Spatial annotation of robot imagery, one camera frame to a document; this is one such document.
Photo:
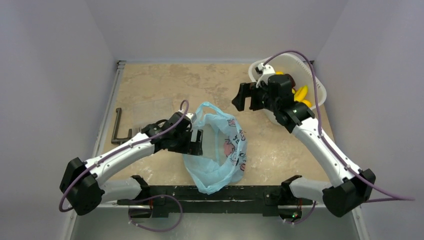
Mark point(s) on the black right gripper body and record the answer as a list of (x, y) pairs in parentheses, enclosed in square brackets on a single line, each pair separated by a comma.
[(253, 97)]

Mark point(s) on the yellow fake lemon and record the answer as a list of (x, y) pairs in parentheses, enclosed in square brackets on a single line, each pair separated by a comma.
[(306, 102)]

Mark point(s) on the black base frame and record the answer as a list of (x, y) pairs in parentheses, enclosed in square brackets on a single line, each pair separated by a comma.
[(266, 200)]

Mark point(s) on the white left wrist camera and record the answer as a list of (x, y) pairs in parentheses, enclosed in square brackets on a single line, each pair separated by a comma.
[(193, 117)]

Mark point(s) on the white plastic basket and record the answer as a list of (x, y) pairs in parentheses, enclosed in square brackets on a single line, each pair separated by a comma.
[(289, 63)]

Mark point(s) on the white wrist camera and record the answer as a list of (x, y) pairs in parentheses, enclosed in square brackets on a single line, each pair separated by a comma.
[(265, 71), (193, 117)]

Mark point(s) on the light blue plastic bag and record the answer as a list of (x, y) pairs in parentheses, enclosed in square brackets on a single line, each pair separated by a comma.
[(224, 150)]

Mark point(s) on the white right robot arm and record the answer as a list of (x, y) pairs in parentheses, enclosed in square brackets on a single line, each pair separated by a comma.
[(348, 183)]

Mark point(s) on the yellow fake banana bunch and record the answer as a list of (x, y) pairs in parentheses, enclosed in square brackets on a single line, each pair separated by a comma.
[(301, 93)]

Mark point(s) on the black hex key tool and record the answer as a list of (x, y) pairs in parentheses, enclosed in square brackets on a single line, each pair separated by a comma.
[(115, 140)]

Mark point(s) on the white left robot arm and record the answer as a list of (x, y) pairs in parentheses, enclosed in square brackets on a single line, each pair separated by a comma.
[(87, 184)]

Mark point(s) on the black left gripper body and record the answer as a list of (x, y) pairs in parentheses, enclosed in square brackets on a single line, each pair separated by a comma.
[(181, 143)]

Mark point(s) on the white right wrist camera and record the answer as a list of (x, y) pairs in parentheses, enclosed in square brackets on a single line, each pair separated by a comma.
[(265, 71)]

